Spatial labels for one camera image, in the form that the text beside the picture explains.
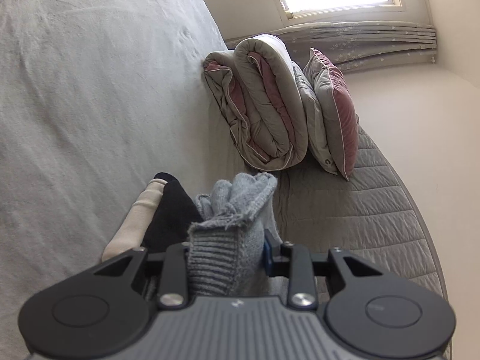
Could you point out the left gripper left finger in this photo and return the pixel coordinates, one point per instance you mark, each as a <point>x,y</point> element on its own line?
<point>173,290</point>

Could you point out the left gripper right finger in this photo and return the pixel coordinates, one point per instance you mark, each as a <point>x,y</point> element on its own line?
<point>294,262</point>

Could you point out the grey patterned knit sweater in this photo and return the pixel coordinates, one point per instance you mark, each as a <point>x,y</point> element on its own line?
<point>225,258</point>

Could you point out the folded cream garment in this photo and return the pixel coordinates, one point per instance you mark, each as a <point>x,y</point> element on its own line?
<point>132,231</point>

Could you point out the folded black garment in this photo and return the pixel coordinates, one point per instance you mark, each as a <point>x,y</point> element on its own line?
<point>172,218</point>

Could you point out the grey quilted headboard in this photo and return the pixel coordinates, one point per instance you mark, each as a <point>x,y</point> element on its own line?
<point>371,214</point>

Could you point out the grey pillow under top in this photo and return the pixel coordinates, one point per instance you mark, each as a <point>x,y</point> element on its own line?
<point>316,131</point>

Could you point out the grey pink pillow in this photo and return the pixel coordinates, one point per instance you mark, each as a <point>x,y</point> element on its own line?
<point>339,114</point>

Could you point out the rolled grey pink duvet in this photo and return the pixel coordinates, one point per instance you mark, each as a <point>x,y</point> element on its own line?
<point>254,86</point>

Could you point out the grey bed sheet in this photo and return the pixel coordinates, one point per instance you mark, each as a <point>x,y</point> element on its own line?
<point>97,96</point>

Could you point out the grey star curtain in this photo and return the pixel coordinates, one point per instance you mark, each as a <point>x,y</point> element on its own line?
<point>359,45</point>

